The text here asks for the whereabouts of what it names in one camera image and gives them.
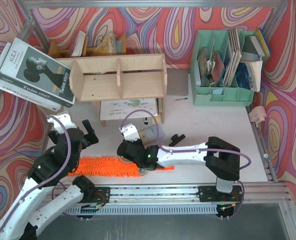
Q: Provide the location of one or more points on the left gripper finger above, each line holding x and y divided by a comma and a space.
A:
91, 139
88, 127

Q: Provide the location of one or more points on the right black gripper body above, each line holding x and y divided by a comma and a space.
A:
127, 152

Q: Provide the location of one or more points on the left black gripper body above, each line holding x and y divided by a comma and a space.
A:
86, 139

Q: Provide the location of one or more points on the orange microfiber duster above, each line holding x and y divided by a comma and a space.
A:
107, 166

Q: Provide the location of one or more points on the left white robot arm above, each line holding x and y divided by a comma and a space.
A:
24, 220

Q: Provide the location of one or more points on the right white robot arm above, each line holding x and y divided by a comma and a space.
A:
219, 156

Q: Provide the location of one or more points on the light wooden bookshelf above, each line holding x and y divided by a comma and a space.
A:
119, 77

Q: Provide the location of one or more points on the black marker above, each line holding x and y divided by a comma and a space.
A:
146, 121

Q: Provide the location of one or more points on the spiral sketchbook with frog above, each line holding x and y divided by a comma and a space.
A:
119, 109

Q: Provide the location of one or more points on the black clip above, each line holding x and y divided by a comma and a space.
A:
175, 139

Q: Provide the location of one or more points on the white book under magazine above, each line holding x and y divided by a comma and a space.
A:
24, 94

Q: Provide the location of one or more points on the small pencil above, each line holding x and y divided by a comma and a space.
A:
181, 99

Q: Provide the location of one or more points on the white book in rack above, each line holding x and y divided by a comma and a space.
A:
76, 48

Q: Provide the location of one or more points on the grey notebook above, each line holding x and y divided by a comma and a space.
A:
177, 82

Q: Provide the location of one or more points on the yellow book in rack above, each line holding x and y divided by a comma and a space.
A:
107, 47

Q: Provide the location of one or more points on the large Twins story magazine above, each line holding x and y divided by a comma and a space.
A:
34, 71

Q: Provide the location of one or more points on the mint green desk organizer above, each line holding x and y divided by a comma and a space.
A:
229, 44

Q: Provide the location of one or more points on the red brown booklet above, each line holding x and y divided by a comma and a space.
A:
218, 68

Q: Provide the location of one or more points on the pink pig figurine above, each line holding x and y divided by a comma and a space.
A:
257, 115

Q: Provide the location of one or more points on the blue patterned book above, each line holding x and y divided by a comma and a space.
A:
242, 76

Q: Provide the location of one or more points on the white open book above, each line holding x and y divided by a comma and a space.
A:
254, 69

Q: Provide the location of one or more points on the grey book on organizer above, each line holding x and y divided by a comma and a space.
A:
253, 46

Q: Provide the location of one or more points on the blue yellow book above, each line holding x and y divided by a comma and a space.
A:
262, 40

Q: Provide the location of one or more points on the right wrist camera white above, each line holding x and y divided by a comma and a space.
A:
130, 133

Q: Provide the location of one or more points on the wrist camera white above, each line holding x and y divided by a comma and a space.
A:
61, 121
130, 133

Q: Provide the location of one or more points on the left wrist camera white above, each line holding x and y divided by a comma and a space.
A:
61, 121

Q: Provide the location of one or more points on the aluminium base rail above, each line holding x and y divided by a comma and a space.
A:
149, 199

